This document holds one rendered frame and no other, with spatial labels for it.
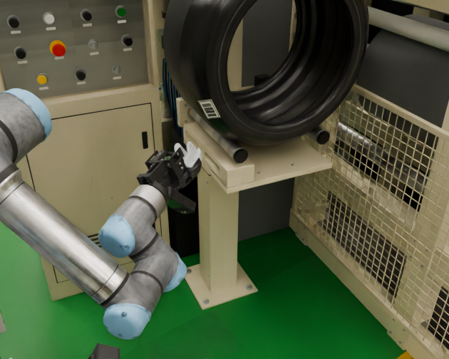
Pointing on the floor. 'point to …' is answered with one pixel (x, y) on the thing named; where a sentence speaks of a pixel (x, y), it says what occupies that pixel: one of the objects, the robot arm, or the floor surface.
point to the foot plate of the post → (206, 300)
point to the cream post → (220, 205)
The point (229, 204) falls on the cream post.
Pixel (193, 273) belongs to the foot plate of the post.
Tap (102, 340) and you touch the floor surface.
